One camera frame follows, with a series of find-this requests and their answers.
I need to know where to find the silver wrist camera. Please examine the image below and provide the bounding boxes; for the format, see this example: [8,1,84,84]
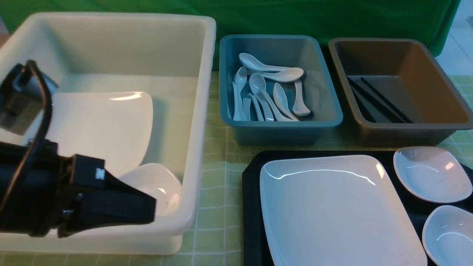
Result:
[1,63,42,135]

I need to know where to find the black serving tray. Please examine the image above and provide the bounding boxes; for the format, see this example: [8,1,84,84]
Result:
[242,150,473,266]

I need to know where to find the green backdrop cloth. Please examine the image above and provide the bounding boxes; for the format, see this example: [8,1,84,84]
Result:
[1,0,460,56]

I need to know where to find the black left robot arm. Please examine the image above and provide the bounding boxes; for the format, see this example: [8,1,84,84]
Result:
[1,141,157,238]

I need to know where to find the white spoon left in bin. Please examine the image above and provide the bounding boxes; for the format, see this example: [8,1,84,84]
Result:
[232,66,247,121]

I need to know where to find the black chopstick pair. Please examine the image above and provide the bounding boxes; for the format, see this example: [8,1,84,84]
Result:
[360,77,413,123]

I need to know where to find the white small bowl in tub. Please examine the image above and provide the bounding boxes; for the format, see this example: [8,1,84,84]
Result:
[118,163,182,217]

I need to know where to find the white ceramic soup spoon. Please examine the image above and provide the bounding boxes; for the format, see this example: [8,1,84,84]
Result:
[259,89,299,122]

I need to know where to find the green checked tablecloth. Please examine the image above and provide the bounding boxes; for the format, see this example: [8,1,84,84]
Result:
[0,71,473,266]

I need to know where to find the white small dish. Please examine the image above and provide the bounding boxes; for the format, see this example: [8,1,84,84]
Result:
[422,205,473,266]
[393,146,472,204]

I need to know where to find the white spoon centre-right in bin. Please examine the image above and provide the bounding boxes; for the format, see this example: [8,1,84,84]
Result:
[273,83,299,121]

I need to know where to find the white square rice plate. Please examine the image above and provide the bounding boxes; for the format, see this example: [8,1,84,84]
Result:
[259,155,428,266]

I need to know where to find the black chopsticks in brown bin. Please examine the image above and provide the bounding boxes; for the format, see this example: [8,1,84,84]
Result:
[347,77,392,123]

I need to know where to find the white square plate in tub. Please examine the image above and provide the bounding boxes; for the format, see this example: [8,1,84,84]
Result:
[20,92,153,178]

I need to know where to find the white spoon centre in bin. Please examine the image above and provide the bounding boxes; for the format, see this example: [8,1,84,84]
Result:
[249,73,274,122]

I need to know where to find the teal plastic bin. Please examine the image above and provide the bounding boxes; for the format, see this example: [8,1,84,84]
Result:
[219,35,343,146]

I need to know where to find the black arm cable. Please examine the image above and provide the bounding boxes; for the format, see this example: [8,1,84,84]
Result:
[0,60,53,218]

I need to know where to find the brown plastic bin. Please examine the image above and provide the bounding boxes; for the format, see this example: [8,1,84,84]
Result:
[328,38,472,148]

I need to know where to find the large white plastic tub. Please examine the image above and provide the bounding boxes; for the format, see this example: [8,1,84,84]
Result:
[1,12,216,255]

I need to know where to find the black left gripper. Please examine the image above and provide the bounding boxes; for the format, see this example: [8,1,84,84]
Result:
[55,154,157,238]

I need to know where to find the white spoon top of bin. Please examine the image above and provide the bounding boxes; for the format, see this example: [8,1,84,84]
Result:
[239,53,290,72]

